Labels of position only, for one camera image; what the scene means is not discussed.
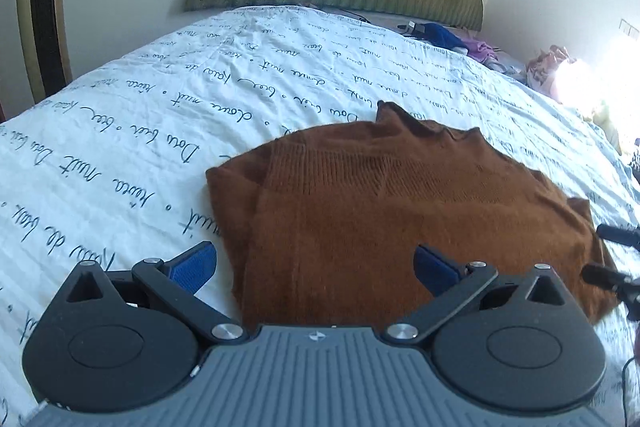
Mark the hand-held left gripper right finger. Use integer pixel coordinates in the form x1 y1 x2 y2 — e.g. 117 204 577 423
384 244 568 349

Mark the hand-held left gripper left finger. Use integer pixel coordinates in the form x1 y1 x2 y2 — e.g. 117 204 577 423
65 241 249 349

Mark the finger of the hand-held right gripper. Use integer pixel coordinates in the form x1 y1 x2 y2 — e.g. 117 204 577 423
581 263 640 322
595 223 640 251

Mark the brown knit sweater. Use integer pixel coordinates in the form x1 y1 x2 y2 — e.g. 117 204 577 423
206 101 621 328

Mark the white script-printed quilt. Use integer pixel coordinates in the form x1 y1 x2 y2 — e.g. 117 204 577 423
0 5 640 427

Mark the pink cloth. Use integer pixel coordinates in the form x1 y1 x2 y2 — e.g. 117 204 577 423
525 45 572 92

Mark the purple cloth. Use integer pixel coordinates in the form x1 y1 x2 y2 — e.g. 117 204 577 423
464 38 502 64

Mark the blue cloth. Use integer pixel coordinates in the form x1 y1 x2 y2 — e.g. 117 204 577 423
419 22 467 52

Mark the gold tower air conditioner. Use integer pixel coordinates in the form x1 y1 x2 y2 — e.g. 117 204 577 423
15 0 69 102

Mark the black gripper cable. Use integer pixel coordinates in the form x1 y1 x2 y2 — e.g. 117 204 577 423
621 356 640 427

